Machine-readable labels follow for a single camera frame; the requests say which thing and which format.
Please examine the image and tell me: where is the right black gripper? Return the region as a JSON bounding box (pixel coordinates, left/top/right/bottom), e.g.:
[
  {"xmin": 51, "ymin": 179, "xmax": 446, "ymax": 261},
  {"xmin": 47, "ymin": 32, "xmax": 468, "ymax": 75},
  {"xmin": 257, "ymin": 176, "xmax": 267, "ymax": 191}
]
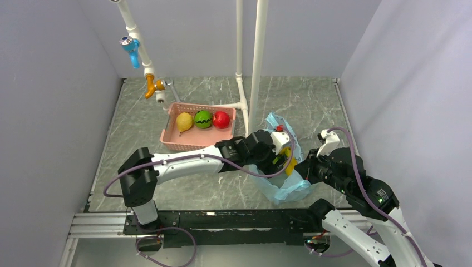
[{"xmin": 293, "ymin": 146, "xmax": 349, "ymax": 194}]

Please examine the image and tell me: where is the blue plastic faucet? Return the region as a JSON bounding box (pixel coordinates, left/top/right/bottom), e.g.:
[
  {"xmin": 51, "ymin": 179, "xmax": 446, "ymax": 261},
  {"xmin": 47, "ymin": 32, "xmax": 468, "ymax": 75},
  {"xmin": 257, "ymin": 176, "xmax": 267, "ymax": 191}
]
[{"xmin": 119, "ymin": 36, "xmax": 140, "ymax": 69}]

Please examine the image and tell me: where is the white pvc pipe frame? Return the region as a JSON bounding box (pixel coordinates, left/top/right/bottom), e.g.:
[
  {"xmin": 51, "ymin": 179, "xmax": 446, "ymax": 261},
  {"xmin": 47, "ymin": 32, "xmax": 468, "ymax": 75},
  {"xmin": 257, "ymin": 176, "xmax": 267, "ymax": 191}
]
[{"xmin": 110, "ymin": 0, "xmax": 269, "ymax": 135}]

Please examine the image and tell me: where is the purple cable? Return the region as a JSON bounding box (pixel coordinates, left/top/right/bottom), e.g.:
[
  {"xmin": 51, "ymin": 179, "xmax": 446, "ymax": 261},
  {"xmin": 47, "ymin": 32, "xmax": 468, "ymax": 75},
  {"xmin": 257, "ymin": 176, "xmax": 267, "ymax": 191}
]
[
  {"xmin": 304, "ymin": 126, "xmax": 429, "ymax": 267},
  {"xmin": 102, "ymin": 127, "xmax": 297, "ymax": 267}
]

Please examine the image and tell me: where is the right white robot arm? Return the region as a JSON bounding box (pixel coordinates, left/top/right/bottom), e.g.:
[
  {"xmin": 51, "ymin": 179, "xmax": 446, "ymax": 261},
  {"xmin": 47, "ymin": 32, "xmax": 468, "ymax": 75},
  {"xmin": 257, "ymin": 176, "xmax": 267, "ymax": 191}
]
[{"xmin": 294, "ymin": 147, "xmax": 437, "ymax": 266}]

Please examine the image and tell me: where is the yellow fake banana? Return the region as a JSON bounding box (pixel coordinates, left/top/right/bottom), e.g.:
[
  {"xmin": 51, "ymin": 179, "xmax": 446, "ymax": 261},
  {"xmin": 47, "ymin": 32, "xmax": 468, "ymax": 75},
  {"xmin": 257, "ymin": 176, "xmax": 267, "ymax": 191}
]
[{"xmin": 279, "ymin": 147, "xmax": 298, "ymax": 176}]

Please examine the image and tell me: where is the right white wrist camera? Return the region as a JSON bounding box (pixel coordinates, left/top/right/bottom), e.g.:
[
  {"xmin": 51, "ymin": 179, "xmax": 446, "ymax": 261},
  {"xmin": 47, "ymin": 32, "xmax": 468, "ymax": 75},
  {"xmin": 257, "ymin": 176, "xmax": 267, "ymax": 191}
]
[{"xmin": 316, "ymin": 130, "xmax": 340, "ymax": 158}]

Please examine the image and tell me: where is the green fake watermelon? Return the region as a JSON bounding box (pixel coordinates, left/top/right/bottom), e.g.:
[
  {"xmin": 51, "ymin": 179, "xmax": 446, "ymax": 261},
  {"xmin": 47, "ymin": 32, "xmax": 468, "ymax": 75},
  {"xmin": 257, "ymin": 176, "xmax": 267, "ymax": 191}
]
[{"xmin": 194, "ymin": 110, "xmax": 213, "ymax": 129}]

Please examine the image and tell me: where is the orange plastic faucet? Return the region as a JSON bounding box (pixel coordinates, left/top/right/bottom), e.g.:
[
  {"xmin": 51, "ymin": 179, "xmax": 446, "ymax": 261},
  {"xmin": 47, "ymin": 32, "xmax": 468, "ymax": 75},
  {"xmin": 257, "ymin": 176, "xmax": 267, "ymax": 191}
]
[{"xmin": 144, "ymin": 73, "xmax": 165, "ymax": 99}]

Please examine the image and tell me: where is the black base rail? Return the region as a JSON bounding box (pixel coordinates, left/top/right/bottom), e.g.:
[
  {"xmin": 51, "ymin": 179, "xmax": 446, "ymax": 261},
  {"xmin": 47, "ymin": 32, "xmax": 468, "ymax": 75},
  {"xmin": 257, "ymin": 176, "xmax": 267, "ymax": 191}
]
[{"xmin": 123, "ymin": 209, "xmax": 323, "ymax": 248}]

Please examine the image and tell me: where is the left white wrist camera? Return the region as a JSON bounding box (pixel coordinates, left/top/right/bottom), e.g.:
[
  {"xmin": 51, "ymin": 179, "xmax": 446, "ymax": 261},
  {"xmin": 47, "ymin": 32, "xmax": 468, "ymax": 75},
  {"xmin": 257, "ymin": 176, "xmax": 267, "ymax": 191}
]
[{"xmin": 270, "ymin": 125, "xmax": 292, "ymax": 155}]

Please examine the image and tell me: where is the red fake apple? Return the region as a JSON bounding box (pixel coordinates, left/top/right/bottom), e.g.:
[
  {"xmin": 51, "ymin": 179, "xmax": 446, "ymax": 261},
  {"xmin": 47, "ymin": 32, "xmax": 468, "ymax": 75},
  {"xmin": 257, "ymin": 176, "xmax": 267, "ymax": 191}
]
[{"xmin": 212, "ymin": 111, "xmax": 231, "ymax": 129}]

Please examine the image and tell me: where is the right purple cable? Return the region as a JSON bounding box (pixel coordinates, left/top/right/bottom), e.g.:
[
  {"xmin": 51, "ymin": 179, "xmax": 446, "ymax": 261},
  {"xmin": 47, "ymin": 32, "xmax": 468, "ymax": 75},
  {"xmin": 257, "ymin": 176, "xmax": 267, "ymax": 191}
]
[{"xmin": 304, "ymin": 126, "xmax": 429, "ymax": 267}]

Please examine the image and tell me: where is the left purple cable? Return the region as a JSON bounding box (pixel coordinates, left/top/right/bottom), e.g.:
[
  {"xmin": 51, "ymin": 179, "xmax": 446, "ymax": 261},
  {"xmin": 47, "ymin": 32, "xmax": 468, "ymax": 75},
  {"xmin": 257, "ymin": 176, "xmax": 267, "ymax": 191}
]
[{"xmin": 102, "ymin": 127, "xmax": 297, "ymax": 267}]

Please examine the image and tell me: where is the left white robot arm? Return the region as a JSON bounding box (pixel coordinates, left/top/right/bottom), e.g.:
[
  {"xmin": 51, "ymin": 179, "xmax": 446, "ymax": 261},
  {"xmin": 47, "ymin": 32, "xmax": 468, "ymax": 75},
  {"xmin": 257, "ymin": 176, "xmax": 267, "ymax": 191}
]
[{"xmin": 118, "ymin": 129, "xmax": 294, "ymax": 234}]

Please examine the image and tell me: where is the pink plastic basket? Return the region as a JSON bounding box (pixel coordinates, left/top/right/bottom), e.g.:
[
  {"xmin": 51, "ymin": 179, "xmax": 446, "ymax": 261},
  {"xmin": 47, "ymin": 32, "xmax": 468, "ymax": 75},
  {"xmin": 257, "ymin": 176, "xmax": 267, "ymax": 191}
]
[{"xmin": 160, "ymin": 103, "xmax": 237, "ymax": 151}]

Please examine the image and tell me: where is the silver wrench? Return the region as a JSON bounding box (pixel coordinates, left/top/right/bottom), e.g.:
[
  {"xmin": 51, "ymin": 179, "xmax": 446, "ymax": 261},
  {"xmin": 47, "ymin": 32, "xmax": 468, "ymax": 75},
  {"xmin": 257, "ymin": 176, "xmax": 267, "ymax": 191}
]
[{"xmin": 165, "ymin": 79, "xmax": 181, "ymax": 102}]

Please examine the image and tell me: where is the yellow fake pear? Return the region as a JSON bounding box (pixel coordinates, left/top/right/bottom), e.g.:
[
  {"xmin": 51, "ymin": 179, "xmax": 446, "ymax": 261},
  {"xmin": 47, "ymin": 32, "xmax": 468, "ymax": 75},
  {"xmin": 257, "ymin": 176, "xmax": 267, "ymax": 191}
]
[{"xmin": 175, "ymin": 112, "xmax": 194, "ymax": 133}]

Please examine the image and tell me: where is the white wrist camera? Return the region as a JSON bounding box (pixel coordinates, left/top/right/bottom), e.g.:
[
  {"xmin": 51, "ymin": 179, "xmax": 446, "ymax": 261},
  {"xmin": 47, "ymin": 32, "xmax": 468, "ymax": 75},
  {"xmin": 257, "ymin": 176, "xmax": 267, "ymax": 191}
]
[
  {"xmin": 316, "ymin": 130, "xmax": 340, "ymax": 158},
  {"xmin": 270, "ymin": 125, "xmax": 292, "ymax": 155}
]

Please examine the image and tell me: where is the light blue plastic bag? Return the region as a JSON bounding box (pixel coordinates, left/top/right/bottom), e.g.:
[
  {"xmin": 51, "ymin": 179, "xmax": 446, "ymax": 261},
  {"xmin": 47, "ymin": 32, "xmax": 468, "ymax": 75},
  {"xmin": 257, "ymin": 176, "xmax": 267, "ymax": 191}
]
[{"xmin": 250, "ymin": 112, "xmax": 315, "ymax": 205}]

